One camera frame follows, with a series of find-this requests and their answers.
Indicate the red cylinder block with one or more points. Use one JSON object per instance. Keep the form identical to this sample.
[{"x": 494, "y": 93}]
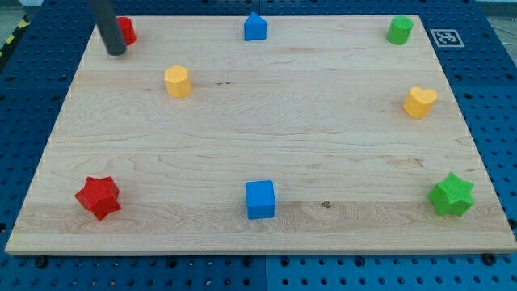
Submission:
[{"x": 127, "y": 29}]

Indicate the red star block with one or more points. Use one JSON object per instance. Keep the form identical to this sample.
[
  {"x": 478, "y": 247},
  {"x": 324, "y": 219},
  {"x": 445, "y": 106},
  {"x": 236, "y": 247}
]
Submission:
[{"x": 99, "y": 196}]

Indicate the wooden board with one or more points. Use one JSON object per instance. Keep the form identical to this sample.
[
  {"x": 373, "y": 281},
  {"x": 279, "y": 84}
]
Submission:
[{"x": 316, "y": 108}]

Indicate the yellow hexagon block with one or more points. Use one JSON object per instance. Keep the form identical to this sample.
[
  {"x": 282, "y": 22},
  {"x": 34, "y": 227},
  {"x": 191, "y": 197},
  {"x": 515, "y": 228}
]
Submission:
[{"x": 177, "y": 81}]

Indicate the green star block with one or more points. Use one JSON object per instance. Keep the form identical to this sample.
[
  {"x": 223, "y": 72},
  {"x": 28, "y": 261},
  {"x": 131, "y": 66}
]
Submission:
[{"x": 452, "y": 196}]

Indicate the white fiducial marker tag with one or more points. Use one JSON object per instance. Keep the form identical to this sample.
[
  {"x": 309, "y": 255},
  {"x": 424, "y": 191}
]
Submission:
[{"x": 447, "y": 38}]

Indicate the blue cube block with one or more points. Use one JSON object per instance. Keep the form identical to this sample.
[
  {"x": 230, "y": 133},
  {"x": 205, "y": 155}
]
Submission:
[{"x": 260, "y": 199}]

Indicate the blue triangle block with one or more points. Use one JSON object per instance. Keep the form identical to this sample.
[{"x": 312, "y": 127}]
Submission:
[{"x": 255, "y": 27}]

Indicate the yellow heart block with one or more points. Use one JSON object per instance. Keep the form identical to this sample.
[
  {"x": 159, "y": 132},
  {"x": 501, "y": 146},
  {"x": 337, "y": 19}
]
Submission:
[{"x": 419, "y": 102}]

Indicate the green cylinder block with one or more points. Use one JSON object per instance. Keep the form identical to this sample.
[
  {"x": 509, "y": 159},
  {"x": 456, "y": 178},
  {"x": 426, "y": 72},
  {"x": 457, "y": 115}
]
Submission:
[{"x": 399, "y": 30}]

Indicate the yellow black hazard tape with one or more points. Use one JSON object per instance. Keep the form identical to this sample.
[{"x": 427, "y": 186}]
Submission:
[{"x": 15, "y": 37}]

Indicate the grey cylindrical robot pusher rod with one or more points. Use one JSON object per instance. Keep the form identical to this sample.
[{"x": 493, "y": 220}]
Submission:
[{"x": 107, "y": 24}]

